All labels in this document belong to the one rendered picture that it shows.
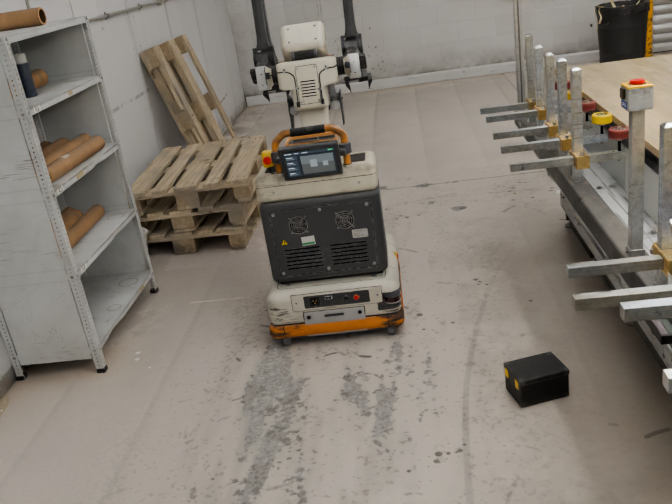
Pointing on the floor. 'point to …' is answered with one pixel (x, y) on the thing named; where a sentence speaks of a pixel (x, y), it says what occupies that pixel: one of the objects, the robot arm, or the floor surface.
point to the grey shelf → (25, 239)
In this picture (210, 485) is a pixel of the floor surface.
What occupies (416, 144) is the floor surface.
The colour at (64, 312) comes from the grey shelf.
